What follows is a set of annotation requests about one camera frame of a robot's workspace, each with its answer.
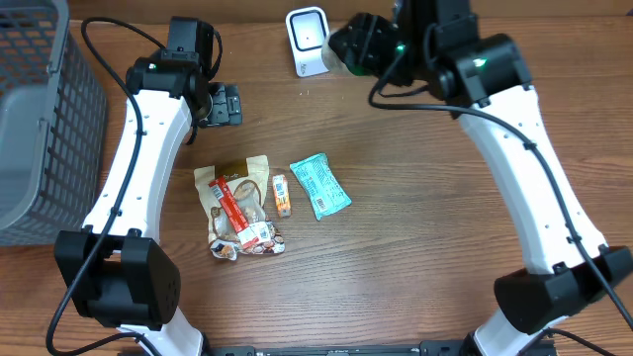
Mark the green bottle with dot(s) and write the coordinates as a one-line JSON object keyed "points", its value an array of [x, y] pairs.
{"points": [[338, 64]]}

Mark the orange snack packet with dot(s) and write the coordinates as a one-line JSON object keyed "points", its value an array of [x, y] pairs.
{"points": [[282, 196]]}

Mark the teal tissue pack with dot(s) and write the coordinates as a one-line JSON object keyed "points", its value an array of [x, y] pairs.
{"points": [[326, 195]]}

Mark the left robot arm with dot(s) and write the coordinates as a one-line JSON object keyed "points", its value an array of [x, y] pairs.
{"points": [[114, 268]]}

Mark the brown nut snack pouch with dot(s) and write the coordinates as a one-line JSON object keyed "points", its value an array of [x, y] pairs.
{"points": [[247, 179]]}

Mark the white barcode scanner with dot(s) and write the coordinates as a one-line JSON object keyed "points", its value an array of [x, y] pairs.
{"points": [[307, 30]]}

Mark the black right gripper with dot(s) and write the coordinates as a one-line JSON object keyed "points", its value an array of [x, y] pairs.
{"points": [[347, 44]]}

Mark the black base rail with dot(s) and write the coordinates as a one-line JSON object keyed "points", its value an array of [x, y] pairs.
{"points": [[341, 351]]}

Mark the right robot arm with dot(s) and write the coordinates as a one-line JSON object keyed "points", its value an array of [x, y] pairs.
{"points": [[485, 85]]}

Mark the red snack bar wrapper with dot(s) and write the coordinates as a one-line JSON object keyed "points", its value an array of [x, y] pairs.
{"points": [[245, 234]]}

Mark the grey plastic mesh basket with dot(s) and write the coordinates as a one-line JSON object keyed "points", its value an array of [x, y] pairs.
{"points": [[54, 115]]}

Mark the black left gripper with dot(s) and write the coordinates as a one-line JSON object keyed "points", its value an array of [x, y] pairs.
{"points": [[226, 105]]}

